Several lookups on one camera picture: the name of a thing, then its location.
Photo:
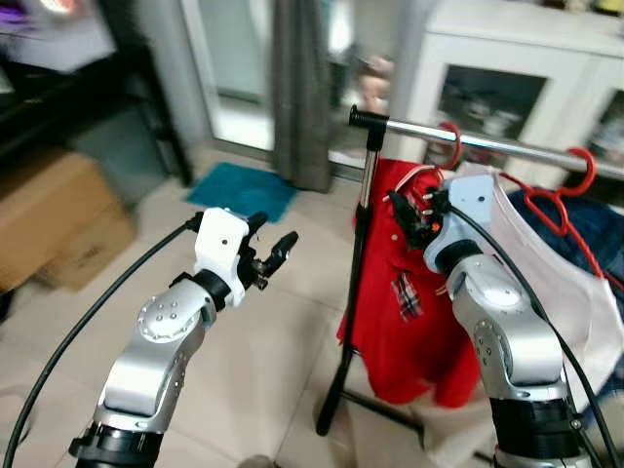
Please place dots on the white glass-door cabinet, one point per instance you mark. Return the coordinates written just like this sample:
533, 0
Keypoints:
468, 44

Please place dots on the brown cardboard box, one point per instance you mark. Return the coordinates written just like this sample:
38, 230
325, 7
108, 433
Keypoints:
58, 214

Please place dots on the black low furniture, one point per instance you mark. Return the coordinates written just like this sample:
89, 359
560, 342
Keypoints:
127, 88

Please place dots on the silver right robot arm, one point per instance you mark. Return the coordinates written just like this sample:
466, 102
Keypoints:
507, 312

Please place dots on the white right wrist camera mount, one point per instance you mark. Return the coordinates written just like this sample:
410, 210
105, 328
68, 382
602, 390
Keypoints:
468, 205

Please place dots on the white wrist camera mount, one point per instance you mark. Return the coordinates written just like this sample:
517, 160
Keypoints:
468, 205
219, 244

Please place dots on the metal clothes rack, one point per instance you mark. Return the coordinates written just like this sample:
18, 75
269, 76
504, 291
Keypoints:
372, 166

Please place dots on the grey curtain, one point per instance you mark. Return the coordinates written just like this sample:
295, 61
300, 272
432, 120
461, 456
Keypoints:
302, 97

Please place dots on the pale pink white garment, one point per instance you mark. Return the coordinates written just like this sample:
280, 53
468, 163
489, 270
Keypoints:
575, 292

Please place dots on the red clothes hanger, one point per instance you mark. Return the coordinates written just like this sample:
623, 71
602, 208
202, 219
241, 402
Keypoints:
459, 146
592, 174

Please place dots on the glass sliding door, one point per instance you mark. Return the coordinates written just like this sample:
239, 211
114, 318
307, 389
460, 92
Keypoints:
234, 68

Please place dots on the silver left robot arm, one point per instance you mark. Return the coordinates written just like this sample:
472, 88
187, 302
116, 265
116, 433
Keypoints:
161, 322

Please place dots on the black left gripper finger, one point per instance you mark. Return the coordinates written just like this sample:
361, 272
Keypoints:
281, 253
256, 223

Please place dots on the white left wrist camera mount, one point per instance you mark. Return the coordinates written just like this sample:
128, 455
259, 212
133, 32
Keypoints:
219, 244

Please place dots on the blue denim garment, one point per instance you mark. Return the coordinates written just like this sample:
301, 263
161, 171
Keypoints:
600, 229

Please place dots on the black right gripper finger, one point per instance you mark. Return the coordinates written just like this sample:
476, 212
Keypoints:
401, 204
409, 234

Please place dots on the red jacket with plaid patch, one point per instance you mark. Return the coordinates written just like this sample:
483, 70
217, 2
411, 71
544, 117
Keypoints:
390, 331

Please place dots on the teal floor mat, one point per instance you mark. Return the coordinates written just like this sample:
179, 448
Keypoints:
239, 190

